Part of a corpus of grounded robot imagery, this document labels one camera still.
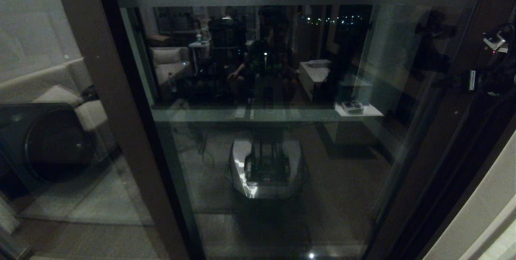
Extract brown framed sliding glass door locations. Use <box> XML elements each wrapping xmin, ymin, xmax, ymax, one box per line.
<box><xmin>109</xmin><ymin>0</ymin><xmax>516</xmax><ymax>260</ymax></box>

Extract dark brown door jamb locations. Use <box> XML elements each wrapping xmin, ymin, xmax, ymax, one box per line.
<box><xmin>383</xmin><ymin>10</ymin><xmax>516</xmax><ymax>260</ymax></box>

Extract recessed brown door handle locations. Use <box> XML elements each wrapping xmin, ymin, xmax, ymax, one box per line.
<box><xmin>460</xmin><ymin>44</ymin><xmax>490</xmax><ymax>97</ymax></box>

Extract brown framed fixed glass panel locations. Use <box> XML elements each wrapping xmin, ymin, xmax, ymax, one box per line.
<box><xmin>0</xmin><ymin>0</ymin><xmax>194</xmax><ymax>260</ymax></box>

